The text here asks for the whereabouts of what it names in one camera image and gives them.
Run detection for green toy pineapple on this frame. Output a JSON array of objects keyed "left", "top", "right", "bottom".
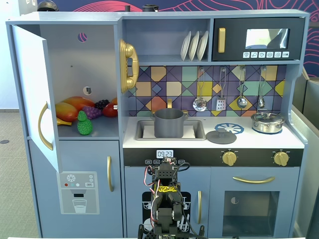
[{"left": 77, "top": 110, "right": 94, "bottom": 136}]

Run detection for blue cabinet door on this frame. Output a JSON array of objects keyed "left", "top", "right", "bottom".
[{"left": 11, "top": 24, "right": 63, "bottom": 174}]

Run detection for digital clock display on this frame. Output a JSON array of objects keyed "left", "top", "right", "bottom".
[{"left": 156, "top": 149, "right": 174, "bottom": 159}]

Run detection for gray plastic pot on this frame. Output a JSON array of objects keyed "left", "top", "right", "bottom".
[{"left": 150, "top": 108, "right": 189, "bottom": 139}]

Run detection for blue dishwasher door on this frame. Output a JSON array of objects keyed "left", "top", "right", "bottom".
[{"left": 124, "top": 166, "right": 211, "bottom": 239}]

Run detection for gray toy sink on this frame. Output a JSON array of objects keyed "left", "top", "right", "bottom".
[{"left": 135, "top": 119, "right": 206, "bottom": 141}]

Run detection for gray pot lid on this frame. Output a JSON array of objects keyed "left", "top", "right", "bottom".
[{"left": 205, "top": 129, "right": 237, "bottom": 144}]

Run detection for gold stove knob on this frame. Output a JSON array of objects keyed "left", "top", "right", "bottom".
[
  {"left": 273, "top": 150, "right": 290, "bottom": 167},
  {"left": 221, "top": 150, "right": 237, "bottom": 167}
]

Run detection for metal skimmer spoon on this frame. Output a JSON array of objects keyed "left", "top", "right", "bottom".
[{"left": 192, "top": 67, "right": 207, "bottom": 112}]

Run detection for red toy fruit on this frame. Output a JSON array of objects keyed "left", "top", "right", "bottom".
[{"left": 102, "top": 102, "right": 118, "bottom": 118}]

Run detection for metal slotted spatula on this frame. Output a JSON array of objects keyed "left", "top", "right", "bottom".
[{"left": 215, "top": 67, "right": 227, "bottom": 112}]

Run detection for blue fridge door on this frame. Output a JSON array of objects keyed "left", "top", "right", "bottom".
[{"left": 28, "top": 139, "right": 121, "bottom": 239}]

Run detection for dark toy grapes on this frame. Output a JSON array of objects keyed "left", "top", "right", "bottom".
[{"left": 94, "top": 99, "right": 110, "bottom": 110}]

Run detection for purple toy grapes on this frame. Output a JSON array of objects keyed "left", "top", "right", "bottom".
[{"left": 82, "top": 106, "right": 103, "bottom": 120}]

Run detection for metal ladle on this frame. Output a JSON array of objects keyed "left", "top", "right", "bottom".
[{"left": 236, "top": 66, "right": 248, "bottom": 109}]

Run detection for gray ice dispenser sticker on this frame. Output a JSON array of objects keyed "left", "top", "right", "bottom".
[{"left": 56, "top": 171, "right": 100, "bottom": 215}]

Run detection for gold toy telephone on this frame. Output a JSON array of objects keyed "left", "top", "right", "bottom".
[{"left": 118, "top": 39, "right": 140, "bottom": 94}]

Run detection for large red orange mango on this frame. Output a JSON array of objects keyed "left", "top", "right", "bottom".
[{"left": 62, "top": 96, "right": 96, "bottom": 113}]

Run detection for stainless steel pot lid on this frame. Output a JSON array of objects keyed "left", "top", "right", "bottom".
[{"left": 251, "top": 112, "right": 285, "bottom": 123}]

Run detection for metal serving spoon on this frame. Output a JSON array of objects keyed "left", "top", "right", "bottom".
[{"left": 258, "top": 66, "right": 267, "bottom": 109}]

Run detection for yellow toy banana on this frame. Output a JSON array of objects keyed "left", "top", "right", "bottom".
[{"left": 56, "top": 117, "right": 73, "bottom": 126}]

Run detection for white toy plate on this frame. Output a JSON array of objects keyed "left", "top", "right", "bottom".
[
  {"left": 196, "top": 30, "right": 209, "bottom": 61},
  {"left": 180, "top": 30, "right": 192, "bottom": 62},
  {"left": 188, "top": 30, "right": 200, "bottom": 62}
]

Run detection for blue oven door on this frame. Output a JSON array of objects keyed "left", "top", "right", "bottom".
[{"left": 210, "top": 166, "right": 300, "bottom": 239}]

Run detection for gray desk divider panel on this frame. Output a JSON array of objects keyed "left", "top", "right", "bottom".
[{"left": 290, "top": 109, "right": 319, "bottom": 239}]

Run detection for black toy microwave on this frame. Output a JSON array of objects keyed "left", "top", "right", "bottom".
[{"left": 211, "top": 17, "right": 306, "bottom": 62}]

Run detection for blue toy play kitchen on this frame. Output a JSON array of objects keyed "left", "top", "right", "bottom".
[{"left": 5, "top": 9, "right": 311, "bottom": 239}]

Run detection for black helmet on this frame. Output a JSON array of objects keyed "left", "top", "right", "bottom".
[{"left": 37, "top": 0, "right": 59, "bottom": 12}]

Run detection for gold dishwasher door handle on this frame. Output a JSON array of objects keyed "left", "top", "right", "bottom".
[{"left": 197, "top": 190, "right": 202, "bottom": 225}]

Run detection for gold fridge door handle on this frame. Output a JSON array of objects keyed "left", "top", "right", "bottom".
[{"left": 107, "top": 156, "right": 115, "bottom": 192}]

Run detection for gold oven door handle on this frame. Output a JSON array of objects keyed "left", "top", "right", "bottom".
[{"left": 232, "top": 176, "right": 276, "bottom": 184}]

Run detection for gold cabinet door handle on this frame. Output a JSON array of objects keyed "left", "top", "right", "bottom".
[{"left": 37, "top": 101, "right": 54, "bottom": 151}]

